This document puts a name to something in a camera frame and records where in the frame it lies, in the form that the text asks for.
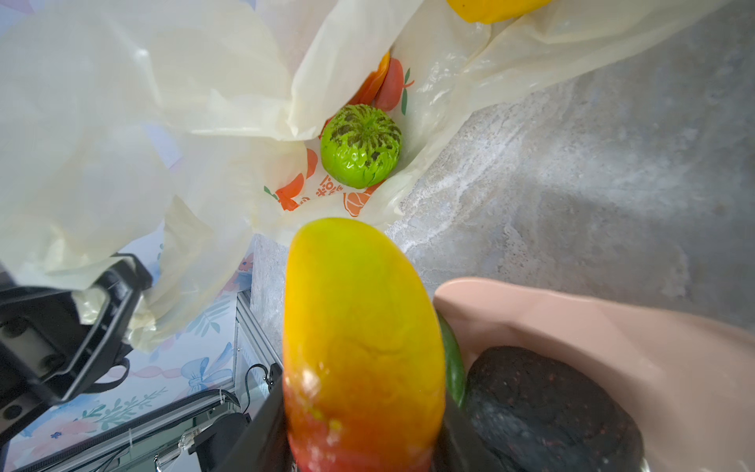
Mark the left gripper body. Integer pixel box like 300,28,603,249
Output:
1,282,70,443

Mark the yellow lemon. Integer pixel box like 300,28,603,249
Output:
447,0,552,25

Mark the red yellow peach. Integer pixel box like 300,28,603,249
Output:
282,218,446,471

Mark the dark avocado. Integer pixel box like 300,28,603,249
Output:
464,346,645,471

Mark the red yellow mango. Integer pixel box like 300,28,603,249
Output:
348,52,391,105

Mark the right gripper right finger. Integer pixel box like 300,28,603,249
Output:
433,395,503,472

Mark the yellow plastic bag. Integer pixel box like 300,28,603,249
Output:
1,1,720,351

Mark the aluminium front rail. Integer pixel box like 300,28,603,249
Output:
4,291,280,471

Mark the green yellow cucumber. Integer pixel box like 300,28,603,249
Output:
438,313,466,408

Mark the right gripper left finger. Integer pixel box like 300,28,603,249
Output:
216,379,292,472

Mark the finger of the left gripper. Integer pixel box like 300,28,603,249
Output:
39,253,153,401

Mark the green custard apple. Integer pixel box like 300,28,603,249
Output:
320,104,403,189

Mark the pink scalloped plate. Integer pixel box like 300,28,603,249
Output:
434,277,754,471

